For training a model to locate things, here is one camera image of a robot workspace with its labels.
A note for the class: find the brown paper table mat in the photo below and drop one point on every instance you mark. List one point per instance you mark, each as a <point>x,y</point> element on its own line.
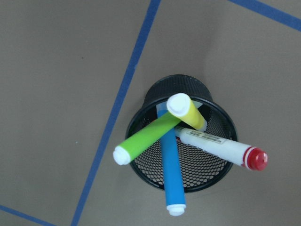
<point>61,66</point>

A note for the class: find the yellow marker pen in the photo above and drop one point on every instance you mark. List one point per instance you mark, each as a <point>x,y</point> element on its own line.
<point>182,107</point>

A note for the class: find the blue marker pen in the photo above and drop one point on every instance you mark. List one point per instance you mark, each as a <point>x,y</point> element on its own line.
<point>173,183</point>

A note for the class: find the green marker pen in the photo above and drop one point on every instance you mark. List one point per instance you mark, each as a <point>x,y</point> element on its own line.
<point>140,141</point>

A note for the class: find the white red-capped marker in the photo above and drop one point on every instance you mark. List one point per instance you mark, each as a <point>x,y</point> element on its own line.
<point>250,157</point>

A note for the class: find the black mesh pen cup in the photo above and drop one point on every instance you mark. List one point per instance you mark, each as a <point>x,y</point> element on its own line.
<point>199,169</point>

